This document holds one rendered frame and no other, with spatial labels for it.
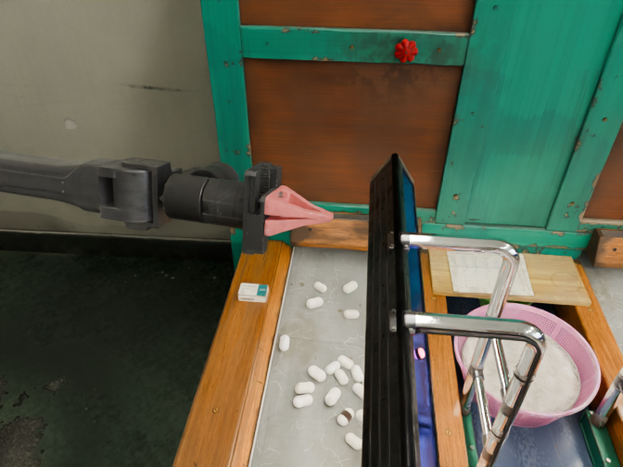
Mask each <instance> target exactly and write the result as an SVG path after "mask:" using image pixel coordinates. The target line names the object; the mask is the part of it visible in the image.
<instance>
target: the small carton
mask: <svg viewBox="0 0 623 467"><path fill-rule="evenodd" d="M268 293H269V288H268V285H267V284H243V283H241V285H240V288H239V291H238V300H240V301H252V302H264V303H266V300H267V296H268Z"/></svg>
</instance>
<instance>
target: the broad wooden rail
mask: <svg viewBox="0 0 623 467"><path fill-rule="evenodd" d="M292 253H293V249H292V247H290V246H289V245H288V244H286V243H285V242H284V241H280V240H268V242H267V251H266V252H265V253H264V254H263V255H262V254H256V253H255V254H254V255H250V254H243V252H241V255H240V258H239V261H238V263H237V266H236V269H235V275H234V278H233V281H232V283H231V286H230V289H229V292H228V295H227V298H226V300H225V304H224V307H223V310H222V315H221V318H220V320H219V323H218V326H217V329H216V332H215V336H214V338H213V341H212V344H211V347H210V352H209V355H208V357H207V360H206V364H205V367H204V370H203V373H202V375H201V378H200V381H199V384H198V387H197V392H196V395H195V398H194V401H193V404H192V407H191V410H190V412H189V415H188V418H187V421H186V425H185V428H184V432H183V435H182V438H181V441H180V444H179V447H178V449H177V453H176V456H175V459H174V462H173V465H172V467H248V466H249V461H250V456H251V451H252V447H253V442H254V437H255V434H256V429H257V424H258V419H259V415H260V410H261V402H262V398H263V393H264V388H265V384H266V379H267V374H268V370H269V365H270V361H271V356H272V352H273V343H274V339H275V334H276V329H277V325H278V321H279V316H280V311H281V307H282V302H283V297H284V292H285V289H286V280H287V276H288V271H289V266H290V261H291V257H292ZM241 283H243V284H267V285H268V288H269V293H268V296H267V300H266V303H264V302H252V301H240V300H238V291H239V288H240V285H241Z"/></svg>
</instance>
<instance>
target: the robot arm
mask: <svg viewBox="0 0 623 467"><path fill-rule="evenodd" d="M281 181H282V167H281V166H275V165H273V164H272V163H271V162H263V161H261V162H260V163H258V164H256V165H254V166H253V167H251V168H249V169H248V170H246V171H245V179H244V182H240V181H239V177H238V174H237V172H236V171H235V169H234V168H233V167H231V166H230V165H228V164H226V163H223V162H215V163H212V164H210V165H208V166H206V167H204V168H200V167H194V168H190V169H187V170H182V168H175V169H171V162H170V161H165V160H157V159H150V158H123V159H120V160H118V159H112V158H97V159H93V160H72V159H64V158H51V157H44V156H37V155H30V154H23V153H16V152H9V151H2V150H0V192H3V193H10V194H16V195H22V196H33V197H40V198H46V199H52V200H56V201H60V202H64V203H68V204H71V205H73V206H76V207H78V208H81V209H83V210H85V211H90V212H95V213H100V218H102V219H109V220H114V221H124V222H125V226H126V227H127V228H129V229H134V230H140V231H148V230H150V229H151V228H155V229H159V228H160V227H162V226H164V225H165V224H167V223H169V222H171V221H172V219H176V220H183V221H194V222H201V223H209V224H214V225H220V226H226V227H233V228H239V229H243V243H242V252H243V254H250V255H254V254H255V253H256V254H262V255H263V254H264V253H265V252H266V251H267V242H268V238H269V236H272V235H275V234H279V233H282V232H286V231H289V230H292V229H295V228H298V227H301V226H305V225H312V224H318V223H326V222H331V221H332V219H333V218H334V214H333V213H331V212H329V211H327V210H325V209H323V208H319V207H317V206H315V205H313V204H312V203H310V202H309V201H307V200H306V199H305V198H303V197H302V196H300V195H298V194H297V193H295V192H294V191H293V190H291V189H290V188H288V187H287V186H285V185H281Z"/></svg>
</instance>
